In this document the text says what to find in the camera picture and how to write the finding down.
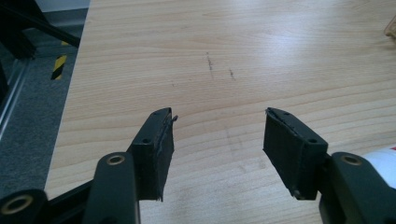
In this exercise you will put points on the yellow black hazard tape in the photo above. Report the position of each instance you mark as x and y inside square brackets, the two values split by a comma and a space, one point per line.
[59, 66]

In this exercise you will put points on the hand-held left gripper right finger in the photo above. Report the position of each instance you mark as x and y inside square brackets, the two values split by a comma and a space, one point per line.
[292, 155]

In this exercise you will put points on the aluminium floor rail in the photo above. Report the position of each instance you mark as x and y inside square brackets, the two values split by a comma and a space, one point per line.
[12, 96]

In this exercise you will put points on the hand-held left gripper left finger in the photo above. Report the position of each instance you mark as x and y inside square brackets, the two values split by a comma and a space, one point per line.
[154, 149]

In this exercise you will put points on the black metal frame stand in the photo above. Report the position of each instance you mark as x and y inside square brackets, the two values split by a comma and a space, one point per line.
[18, 29]

